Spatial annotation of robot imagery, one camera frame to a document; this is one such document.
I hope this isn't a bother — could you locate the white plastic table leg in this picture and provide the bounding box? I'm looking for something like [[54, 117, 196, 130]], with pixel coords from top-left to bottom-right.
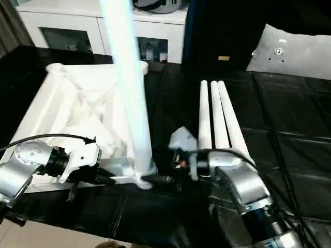
[[217, 80, 257, 167], [198, 80, 214, 151], [99, 0, 157, 180], [210, 81, 231, 150]]

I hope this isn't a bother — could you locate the white plastic table top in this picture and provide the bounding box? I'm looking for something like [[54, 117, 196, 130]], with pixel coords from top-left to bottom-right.
[[0, 63, 156, 194]]

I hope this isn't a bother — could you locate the black work mat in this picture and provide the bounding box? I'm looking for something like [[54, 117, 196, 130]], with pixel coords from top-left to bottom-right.
[[0, 45, 331, 248]]

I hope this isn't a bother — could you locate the black sofa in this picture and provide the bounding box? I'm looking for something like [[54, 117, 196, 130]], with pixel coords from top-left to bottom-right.
[[182, 0, 331, 78]]

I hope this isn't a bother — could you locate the white cabinet with glass doors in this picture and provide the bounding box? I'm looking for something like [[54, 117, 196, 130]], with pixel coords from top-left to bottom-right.
[[16, 0, 187, 64]]

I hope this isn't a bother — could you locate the grey printed cushion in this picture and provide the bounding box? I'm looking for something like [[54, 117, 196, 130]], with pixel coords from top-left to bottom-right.
[[245, 23, 331, 80]]

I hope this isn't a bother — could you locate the brown curtain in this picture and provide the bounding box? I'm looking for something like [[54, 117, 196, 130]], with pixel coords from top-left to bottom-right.
[[0, 0, 35, 59]]

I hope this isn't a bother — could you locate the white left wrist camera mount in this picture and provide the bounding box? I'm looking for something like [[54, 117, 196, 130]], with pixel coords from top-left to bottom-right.
[[57, 141, 102, 185]]

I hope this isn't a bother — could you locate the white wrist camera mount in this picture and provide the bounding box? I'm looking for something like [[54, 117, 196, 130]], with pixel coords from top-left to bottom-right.
[[57, 141, 102, 185], [168, 126, 199, 181]]

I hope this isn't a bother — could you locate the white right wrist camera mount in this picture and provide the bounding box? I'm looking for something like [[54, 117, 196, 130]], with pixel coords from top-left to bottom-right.
[[168, 126, 199, 181]]

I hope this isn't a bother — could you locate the grey helmet with black strap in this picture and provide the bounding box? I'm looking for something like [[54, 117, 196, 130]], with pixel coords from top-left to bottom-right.
[[133, 0, 187, 14]]

